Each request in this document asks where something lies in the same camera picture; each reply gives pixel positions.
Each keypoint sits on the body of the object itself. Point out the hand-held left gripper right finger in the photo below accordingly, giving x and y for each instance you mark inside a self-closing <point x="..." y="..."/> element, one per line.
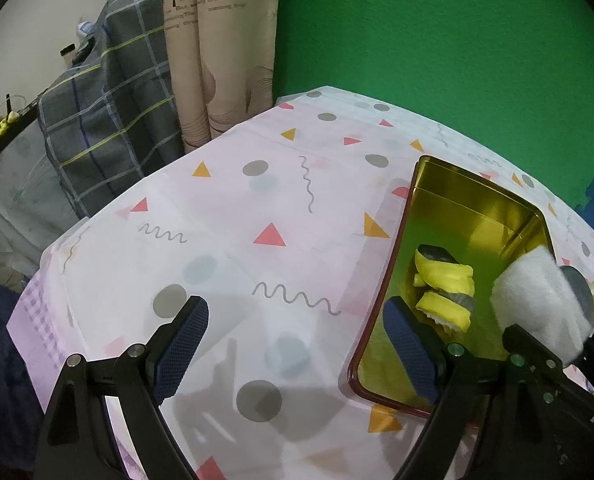
<point x="412" y="355"/>

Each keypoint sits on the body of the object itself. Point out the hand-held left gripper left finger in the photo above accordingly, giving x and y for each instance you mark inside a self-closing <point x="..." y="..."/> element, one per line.
<point x="182" y="345"/>

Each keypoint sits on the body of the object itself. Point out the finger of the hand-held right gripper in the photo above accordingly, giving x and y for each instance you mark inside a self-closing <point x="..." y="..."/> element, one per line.
<point x="532" y="347"/>
<point x="577" y="295"/>

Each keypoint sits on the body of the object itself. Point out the white fluffy cloth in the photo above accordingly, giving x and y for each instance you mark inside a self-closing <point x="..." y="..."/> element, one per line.
<point x="527" y="290"/>

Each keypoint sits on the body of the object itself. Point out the gold tin box red rim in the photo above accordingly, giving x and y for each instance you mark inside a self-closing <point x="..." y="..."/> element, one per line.
<point x="427" y="240"/>

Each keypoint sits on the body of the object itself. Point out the yellow soft sushi toy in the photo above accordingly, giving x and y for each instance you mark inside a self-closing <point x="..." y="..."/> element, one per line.
<point x="442" y="272"/>
<point x="442" y="308"/>

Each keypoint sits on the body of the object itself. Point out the pink patterned tablecloth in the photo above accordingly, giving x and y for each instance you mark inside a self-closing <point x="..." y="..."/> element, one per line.
<point x="227" y="210"/>

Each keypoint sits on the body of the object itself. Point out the dark blue cloth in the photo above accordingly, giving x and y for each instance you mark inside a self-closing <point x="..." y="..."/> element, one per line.
<point x="2" y="360"/>

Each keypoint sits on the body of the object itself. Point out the grey plaid cloth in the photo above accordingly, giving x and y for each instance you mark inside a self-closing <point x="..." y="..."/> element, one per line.
<point x="112" y="110"/>

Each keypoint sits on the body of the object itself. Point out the small yellow object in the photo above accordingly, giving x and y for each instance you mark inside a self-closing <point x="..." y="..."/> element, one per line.
<point x="6" y="124"/>

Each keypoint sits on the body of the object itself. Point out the beige printed curtain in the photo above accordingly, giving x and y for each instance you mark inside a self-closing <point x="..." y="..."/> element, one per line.
<point x="217" y="60"/>

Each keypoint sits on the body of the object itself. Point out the green foam mat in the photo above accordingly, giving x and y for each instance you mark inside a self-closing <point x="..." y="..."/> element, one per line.
<point x="427" y="35"/>

